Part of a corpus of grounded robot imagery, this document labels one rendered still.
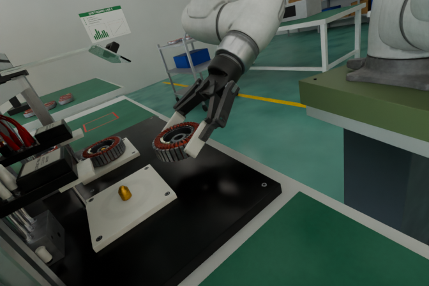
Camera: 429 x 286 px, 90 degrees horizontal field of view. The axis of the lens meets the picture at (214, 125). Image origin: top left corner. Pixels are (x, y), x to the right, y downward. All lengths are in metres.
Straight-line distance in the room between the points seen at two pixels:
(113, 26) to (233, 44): 5.46
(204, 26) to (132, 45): 5.36
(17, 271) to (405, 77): 0.69
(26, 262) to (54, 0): 5.69
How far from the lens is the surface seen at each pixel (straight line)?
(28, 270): 0.27
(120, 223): 0.44
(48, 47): 5.74
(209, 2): 0.61
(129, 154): 0.64
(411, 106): 0.54
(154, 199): 0.44
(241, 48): 0.49
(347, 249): 0.35
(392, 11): 0.60
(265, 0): 0.56
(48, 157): 0.44
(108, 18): 5.90
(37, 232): 0.47
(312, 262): 0.34
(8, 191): 0.43
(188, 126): 0.48
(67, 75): 5.73
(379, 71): 0.65
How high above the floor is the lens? 1.04
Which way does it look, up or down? 25 degrees down
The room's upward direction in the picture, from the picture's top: 17 degrees counter-clockwise
